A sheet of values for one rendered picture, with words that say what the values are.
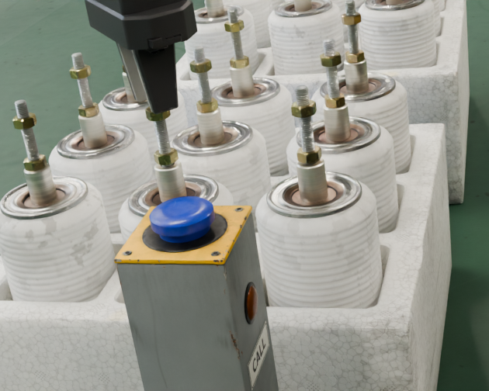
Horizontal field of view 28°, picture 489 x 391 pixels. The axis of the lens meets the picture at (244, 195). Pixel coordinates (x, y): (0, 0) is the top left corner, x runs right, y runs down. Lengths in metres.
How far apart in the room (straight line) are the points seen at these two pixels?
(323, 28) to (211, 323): 0.71
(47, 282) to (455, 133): 0.60
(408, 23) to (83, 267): 0.57
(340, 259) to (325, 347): 0.07
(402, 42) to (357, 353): 0.57
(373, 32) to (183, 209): 0.68
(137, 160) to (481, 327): 0.40
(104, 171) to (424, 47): 0.50
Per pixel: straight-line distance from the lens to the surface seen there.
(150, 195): 0.81
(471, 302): 1.08
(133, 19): 0.70
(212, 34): 1.27
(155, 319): 0.61
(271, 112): 0.97
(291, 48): 1.26
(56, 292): 0.84
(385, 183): 0.86
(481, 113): 1.56
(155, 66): 0.74
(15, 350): 0.85
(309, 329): 0.74
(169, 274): 0.58
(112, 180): 0.91
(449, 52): 1.29
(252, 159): 0.88
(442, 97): 1.22
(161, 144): 0.78
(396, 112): 0.96
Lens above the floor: 0.59
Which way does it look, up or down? 26 degrees down
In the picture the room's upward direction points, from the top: 9 degrees counter-clockwise
